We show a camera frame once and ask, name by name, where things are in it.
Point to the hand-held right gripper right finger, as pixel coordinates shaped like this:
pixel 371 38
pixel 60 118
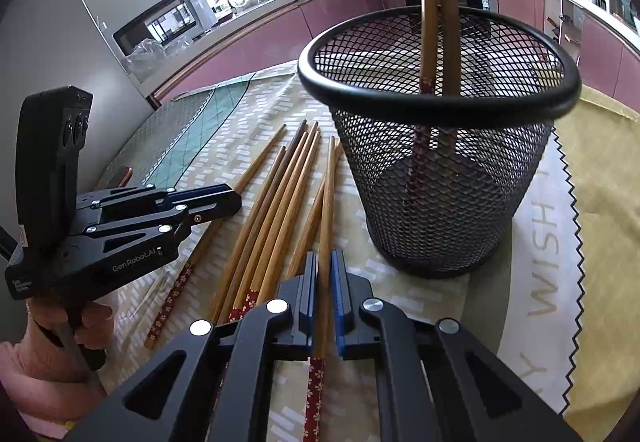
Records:
pixel 340 302

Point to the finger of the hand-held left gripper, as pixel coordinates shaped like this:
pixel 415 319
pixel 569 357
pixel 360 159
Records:
pixel 215 209
pixel 150 195

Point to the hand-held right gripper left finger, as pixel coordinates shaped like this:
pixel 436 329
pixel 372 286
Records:
pixel 311 292

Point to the bundle of wooden chopsticks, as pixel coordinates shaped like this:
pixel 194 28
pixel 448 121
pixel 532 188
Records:
pixel 280 202

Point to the black mesh utensil holder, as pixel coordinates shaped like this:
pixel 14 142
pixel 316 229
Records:
pixel 475 232

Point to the person's left hand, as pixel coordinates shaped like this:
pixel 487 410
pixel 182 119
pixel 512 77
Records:
pixel 40 367

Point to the brown flat object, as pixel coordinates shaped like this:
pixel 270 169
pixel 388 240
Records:
pixel 125 175

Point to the patterned tablecloth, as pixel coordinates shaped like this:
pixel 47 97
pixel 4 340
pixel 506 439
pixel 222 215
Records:
pixel 390 302

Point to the clear plastic bag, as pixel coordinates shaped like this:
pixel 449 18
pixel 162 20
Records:
pixel 150 52

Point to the grey refrigerator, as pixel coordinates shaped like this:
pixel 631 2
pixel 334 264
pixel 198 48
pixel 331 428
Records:
pixel 85 21

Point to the silver microwave oven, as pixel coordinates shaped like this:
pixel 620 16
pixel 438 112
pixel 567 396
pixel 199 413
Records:
pixel 160 16

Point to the mauve kitchen counter cabinets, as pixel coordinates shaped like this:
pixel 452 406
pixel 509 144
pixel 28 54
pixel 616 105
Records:
pixel 280 36

